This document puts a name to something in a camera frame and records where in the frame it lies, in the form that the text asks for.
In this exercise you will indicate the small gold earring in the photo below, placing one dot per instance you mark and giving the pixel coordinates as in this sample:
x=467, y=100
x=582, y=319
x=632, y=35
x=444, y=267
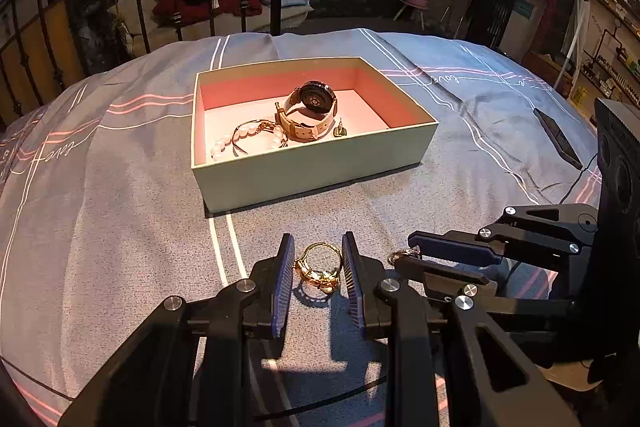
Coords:
x=339, y=131

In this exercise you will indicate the gold ring bangle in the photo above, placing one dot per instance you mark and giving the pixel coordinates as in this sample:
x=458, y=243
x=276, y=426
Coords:
x=320, y=265

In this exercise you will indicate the gold jewelry cluster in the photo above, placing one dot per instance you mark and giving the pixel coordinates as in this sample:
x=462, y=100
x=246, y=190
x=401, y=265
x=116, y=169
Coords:
x=406, y=252

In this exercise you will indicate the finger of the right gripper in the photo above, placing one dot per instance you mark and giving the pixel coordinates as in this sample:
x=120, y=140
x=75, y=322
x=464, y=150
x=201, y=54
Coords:
x=546, y=237
x=440, y=282

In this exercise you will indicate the thin gold bangle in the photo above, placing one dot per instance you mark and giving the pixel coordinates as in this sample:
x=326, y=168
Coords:
x=267, y=132

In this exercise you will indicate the black smartphone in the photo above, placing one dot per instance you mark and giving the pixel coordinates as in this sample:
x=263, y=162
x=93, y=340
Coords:
x=558, y=139

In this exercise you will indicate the grey-blue striped bed cover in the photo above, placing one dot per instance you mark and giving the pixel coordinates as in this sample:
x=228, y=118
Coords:
x=101, y=217

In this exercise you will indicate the pink stool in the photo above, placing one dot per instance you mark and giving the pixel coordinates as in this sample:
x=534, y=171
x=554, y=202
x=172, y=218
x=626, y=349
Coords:
x=419, y=6

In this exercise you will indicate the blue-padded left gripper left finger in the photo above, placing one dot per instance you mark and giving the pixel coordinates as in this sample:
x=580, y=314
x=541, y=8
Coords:
x=187, y=363

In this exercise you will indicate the tan strap black watch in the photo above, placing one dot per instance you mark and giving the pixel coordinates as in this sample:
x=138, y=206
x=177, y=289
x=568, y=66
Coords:
x=308, y=113

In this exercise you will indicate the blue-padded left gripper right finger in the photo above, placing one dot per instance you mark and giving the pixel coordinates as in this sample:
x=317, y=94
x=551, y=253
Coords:
x=489, y=380

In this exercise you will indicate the pale green box pink interior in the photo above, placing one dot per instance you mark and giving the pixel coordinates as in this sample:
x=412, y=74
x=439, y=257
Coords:
x=387, y=131

